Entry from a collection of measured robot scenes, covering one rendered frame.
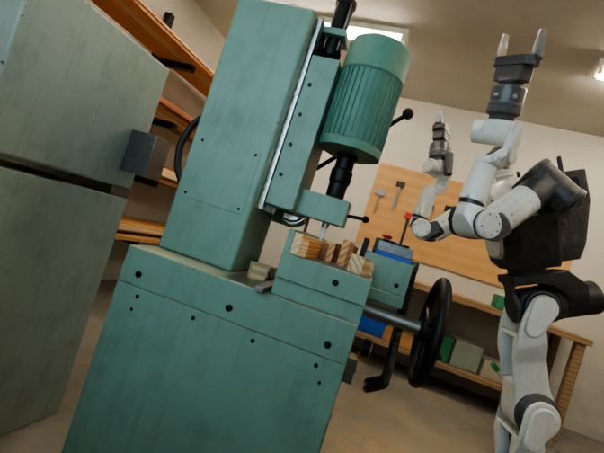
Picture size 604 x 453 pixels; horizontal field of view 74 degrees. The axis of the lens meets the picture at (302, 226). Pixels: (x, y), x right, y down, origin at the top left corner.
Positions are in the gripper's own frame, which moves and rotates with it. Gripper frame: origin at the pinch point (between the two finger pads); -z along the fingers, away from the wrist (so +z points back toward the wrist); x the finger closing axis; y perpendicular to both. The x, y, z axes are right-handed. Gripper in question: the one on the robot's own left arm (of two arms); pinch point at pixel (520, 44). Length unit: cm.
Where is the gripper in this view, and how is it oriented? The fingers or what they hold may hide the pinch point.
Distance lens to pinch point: 129.2
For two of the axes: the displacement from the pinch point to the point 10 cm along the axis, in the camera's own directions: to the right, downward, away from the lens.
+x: -4.4, -2.8, 8.5
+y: 8.8, 0.2, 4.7
